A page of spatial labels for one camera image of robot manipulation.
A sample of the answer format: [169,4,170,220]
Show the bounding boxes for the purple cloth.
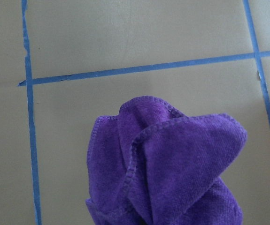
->
[86,96,247,225]

